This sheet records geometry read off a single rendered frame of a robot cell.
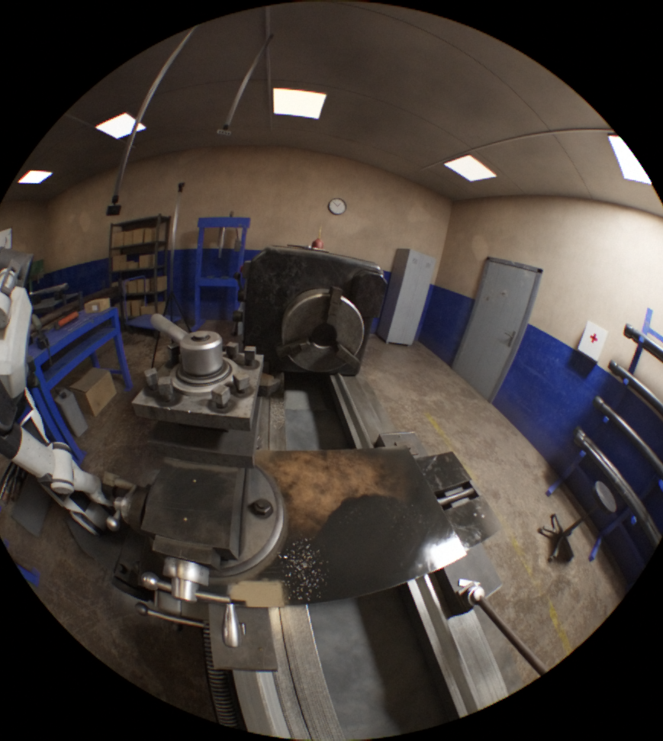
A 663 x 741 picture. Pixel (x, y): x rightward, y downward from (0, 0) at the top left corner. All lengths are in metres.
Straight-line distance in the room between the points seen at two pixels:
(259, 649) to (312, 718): 0.19
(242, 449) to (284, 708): 0.49
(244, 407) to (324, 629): 0.51
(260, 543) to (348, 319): 0.59
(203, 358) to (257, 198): 4.06
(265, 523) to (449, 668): 0.49
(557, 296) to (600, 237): 1.09
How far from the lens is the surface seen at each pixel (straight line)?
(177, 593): 0.31
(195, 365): 0.31
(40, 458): 0.73
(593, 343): 3.08
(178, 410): 0.29
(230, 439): 0.33
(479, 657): 0.64
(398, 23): 2.34
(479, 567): 0.59
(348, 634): 0.61
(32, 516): 2.07
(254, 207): 4.25
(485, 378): 3.81
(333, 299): 0.62
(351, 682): 0.64
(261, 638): 0.44
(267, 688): 0.49
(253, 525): 0.38
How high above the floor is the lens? 1.31
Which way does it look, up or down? 28 degrees down
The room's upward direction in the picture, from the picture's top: 12 degrees clockwise
